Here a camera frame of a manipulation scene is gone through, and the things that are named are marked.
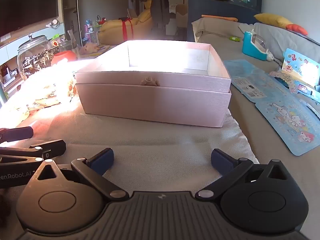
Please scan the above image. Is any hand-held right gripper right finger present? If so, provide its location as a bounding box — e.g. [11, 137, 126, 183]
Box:
[195, 149, 290, 202]

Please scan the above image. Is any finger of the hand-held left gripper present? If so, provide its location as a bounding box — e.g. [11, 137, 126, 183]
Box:
[0, 127, 34, 142]
[0, 141, 66, 167]

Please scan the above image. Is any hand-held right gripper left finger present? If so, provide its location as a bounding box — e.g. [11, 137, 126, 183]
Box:
[31, 148, 130, 202]

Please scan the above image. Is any pale cardboard box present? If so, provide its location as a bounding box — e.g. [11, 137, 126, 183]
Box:
[74, 40, 232, 128]

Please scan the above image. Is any crinkled pale snack packet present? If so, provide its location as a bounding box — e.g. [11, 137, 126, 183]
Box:
[26, 90, 62, 112]

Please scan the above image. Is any blue cartoon character card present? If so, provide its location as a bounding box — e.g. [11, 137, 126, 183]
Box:
[255, 97, 320, 156]

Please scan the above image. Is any glass jar with black packets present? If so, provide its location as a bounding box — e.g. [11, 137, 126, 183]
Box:
[17, 34, 54, 80]

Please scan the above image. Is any blue backing card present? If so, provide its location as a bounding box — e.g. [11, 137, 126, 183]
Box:
[223, 59, 288, 103]

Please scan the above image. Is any orange bowl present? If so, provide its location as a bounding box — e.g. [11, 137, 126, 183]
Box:
[51, 50, 77, 67]

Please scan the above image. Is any pastel sticker strip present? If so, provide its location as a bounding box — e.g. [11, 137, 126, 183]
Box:
[269, 70, 300, 94]

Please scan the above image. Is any pink plush toy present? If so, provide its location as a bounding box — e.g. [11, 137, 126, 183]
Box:
[79, 42, 100, 55]

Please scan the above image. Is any clear glass vase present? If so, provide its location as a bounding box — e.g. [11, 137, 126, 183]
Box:
[67, 29, 77, 49]

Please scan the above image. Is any grey sofa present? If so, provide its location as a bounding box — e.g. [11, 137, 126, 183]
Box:
[191, 17, 320, 160]

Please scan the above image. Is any blue toy machine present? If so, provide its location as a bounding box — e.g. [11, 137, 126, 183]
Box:
[242, 31, 268, 61]

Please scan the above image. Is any cartoon sticker card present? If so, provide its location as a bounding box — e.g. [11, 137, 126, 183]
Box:
[282, 48, 320, 88]

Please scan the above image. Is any black television screen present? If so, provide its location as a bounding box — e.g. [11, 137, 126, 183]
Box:
[0, 0, 60, 39]

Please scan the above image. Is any yellow sofa with red ribbon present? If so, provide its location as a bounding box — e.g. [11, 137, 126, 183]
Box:
[97, 0, 154, 46]

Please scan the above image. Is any beige chair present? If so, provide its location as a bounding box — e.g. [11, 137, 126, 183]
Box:
[175, 4, 189, 37]

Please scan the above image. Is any yellow pillow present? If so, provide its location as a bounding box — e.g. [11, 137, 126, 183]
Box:
[254, 13, 293, 29]

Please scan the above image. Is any orange pillow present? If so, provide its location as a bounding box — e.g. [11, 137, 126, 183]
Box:
[286, 24, 308, 36]

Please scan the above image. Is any dark blue cabinet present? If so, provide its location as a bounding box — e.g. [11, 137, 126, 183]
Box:
[187, 0, 262, 43]

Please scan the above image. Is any dark hanging coat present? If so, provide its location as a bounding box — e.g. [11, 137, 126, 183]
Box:
[140, 0, 170, 29]

